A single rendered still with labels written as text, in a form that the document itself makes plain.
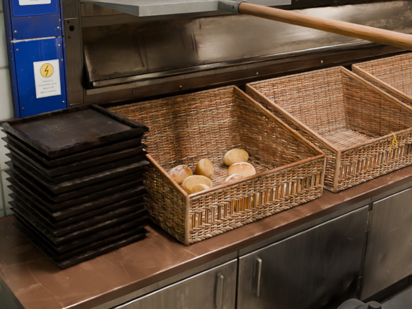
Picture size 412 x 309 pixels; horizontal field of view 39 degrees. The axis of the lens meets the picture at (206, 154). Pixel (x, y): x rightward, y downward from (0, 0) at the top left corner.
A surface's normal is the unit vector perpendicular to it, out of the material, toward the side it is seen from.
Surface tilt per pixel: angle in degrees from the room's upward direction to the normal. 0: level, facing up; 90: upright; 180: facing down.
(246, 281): 90
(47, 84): 90
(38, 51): 90
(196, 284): 92
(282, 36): 70
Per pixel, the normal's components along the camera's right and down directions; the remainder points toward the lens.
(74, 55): 0.61, 0.31
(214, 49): 0.58, -0.03
